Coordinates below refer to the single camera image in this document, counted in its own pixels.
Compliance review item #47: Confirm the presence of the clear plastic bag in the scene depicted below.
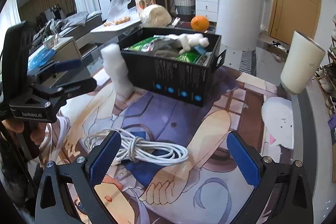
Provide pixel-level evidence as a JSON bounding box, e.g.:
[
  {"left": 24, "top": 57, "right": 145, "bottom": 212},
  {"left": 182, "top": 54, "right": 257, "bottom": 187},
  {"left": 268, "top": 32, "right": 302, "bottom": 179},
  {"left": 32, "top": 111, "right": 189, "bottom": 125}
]
[{"left": 104, "top": 0, "right": 131, "bottom": 26}]

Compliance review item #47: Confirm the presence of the anime print desk mat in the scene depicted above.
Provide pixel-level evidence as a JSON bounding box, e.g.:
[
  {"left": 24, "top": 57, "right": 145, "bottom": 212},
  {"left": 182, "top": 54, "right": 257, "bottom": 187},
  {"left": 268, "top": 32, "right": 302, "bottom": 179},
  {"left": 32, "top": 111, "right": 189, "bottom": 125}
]
[{"left": 43, "top": 69, "right": 294, "bottom": 223}]

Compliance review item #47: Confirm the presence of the green snack packet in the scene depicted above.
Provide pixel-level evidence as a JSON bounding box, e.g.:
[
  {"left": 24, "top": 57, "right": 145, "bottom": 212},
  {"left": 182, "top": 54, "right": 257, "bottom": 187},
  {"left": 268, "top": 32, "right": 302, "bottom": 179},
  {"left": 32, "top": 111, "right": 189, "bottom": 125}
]
[{"left": 123, "top": 37, "right": 168, "bottom": 52}]

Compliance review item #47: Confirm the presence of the shoe rack with shoes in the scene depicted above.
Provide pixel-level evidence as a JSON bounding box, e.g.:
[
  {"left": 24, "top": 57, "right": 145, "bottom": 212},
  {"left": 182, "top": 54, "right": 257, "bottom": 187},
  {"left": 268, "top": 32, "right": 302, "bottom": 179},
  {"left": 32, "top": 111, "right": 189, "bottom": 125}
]
[{"left": 314, "top": 15, "right": 335, "bottom": 116}]

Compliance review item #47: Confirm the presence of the white foam block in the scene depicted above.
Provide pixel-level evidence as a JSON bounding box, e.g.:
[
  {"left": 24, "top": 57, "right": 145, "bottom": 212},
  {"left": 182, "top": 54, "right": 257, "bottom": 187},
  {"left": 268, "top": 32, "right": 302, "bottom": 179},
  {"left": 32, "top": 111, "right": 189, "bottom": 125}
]
[{"left": 101, "top": 44, "right": 133, "bottom": 99}]

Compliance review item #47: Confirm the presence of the white plush toy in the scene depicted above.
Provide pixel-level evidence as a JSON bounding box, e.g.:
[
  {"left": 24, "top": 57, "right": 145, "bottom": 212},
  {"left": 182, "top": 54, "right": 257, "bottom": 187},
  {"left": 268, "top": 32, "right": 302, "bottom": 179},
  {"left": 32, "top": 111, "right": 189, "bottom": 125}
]
[{"left": 167, "top": 33, "right": 210, "bottom": 55}]

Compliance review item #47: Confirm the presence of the person's left hand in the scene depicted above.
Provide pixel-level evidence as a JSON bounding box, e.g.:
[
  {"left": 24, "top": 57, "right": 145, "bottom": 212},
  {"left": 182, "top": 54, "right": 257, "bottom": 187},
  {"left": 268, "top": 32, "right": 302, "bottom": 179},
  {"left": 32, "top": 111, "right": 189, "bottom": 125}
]
[{"left": 2, "top": 119, "right": 47, "bottom": 145}]

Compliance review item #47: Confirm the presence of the striped laundry basket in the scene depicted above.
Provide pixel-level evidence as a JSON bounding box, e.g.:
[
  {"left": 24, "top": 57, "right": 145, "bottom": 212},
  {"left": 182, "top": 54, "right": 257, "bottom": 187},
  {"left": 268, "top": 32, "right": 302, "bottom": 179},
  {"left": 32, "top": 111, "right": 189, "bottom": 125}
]
[{"left": 174, "top": 0, "right": 195, "bottom": 15}]

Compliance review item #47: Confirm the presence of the white power cable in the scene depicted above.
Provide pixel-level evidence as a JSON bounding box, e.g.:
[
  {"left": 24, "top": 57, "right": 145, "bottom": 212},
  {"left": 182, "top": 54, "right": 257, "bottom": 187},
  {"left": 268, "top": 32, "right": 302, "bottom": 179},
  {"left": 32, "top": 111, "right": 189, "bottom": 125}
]
[{"left": 84, "top": 127, "right": 190, "bottom": 167}]

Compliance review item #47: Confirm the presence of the grey low side table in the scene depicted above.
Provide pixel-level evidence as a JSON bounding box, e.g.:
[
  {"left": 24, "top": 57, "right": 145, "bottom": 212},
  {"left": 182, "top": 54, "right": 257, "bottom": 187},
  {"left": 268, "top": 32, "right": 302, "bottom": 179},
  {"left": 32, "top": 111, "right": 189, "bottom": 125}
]
[{"left": 89, "top": 18, "right": 141, "bottom": 44}]

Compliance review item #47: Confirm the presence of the white tall appliance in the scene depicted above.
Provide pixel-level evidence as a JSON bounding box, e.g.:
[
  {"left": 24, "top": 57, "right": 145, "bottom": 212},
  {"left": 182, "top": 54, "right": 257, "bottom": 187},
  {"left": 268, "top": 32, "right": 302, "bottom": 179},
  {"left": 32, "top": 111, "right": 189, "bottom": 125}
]
[{"left": 216, "top": 0, "right": 272, "bottom": 51}]

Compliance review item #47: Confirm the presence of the bed with grey bedding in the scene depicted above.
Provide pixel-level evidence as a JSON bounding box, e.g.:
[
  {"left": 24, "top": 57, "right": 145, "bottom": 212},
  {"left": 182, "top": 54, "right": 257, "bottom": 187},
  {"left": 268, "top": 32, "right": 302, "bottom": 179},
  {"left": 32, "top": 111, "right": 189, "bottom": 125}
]
[{"left": 33, "top": 10, "right": 102, "bottom": 43}]

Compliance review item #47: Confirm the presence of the purple paper bag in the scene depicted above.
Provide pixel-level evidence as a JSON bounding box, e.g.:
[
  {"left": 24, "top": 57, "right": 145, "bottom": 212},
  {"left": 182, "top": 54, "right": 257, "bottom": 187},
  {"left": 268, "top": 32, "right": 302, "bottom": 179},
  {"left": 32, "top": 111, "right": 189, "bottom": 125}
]
[{"left": 328, "top": 114, "right": 336, "bottom": 183}]

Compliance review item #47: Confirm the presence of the orange fruit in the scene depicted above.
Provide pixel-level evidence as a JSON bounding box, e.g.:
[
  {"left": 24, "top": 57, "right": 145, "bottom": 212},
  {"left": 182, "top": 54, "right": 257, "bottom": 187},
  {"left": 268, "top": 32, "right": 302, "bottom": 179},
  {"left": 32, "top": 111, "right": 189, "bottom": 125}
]
[{"left": 190, "top": 15, "right": 210, "bottom": 32}]

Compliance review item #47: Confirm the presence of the black storage box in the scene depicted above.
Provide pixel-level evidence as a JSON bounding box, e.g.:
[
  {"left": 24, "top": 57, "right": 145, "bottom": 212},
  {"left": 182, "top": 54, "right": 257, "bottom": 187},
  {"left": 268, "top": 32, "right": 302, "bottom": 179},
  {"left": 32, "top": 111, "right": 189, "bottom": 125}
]
[{"left": 118, "top": 28, "right": 224, "bottom": 106}]

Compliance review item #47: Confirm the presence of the cream tumbler cup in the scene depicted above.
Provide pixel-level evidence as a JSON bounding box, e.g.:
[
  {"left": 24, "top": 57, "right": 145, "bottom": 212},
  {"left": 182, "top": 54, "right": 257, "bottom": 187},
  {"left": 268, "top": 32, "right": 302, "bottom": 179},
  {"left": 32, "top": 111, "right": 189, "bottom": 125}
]
[{"left": 280, "top": 31, "right": 326, "bottom": 94}]

